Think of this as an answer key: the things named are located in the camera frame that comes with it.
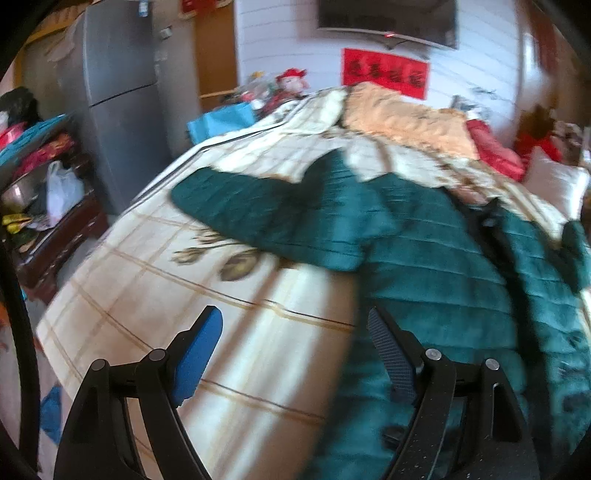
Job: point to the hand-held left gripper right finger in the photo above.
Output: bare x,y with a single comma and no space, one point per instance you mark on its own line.
392,357

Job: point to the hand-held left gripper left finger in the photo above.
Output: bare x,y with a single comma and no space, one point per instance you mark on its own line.
198,355

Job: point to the green quilted jacket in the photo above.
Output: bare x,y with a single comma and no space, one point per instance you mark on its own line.
415,258

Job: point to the blue floor scrap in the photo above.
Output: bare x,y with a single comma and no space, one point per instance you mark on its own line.
51,415

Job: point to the dark wooden cabinet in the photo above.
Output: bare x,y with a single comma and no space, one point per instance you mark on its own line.
55,249

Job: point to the white plastic bag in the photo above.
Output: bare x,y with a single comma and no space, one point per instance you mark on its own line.
63,194

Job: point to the red ruffled cushion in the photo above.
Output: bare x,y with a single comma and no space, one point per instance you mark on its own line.
494,152

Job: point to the blue bag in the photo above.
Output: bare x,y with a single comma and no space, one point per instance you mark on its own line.
221,122

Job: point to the tan fringed blanket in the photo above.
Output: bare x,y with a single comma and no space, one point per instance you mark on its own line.
406,120

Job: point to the white pillow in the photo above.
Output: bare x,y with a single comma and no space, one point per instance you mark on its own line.
554,180

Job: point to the metal basin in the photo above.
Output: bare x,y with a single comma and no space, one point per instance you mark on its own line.
23,189

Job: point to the red cloth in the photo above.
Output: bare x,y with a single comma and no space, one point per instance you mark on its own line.
538,145

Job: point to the grey refrigerator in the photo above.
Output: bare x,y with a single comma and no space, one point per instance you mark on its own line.
124,92

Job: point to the red hat doll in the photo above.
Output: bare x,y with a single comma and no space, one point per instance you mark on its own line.
292,83

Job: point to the wooden door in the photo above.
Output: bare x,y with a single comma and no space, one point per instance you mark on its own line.
214,60

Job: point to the red wall banner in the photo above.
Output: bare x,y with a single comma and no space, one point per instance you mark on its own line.
385,74

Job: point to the wall television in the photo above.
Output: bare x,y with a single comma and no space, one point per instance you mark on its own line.
388,18

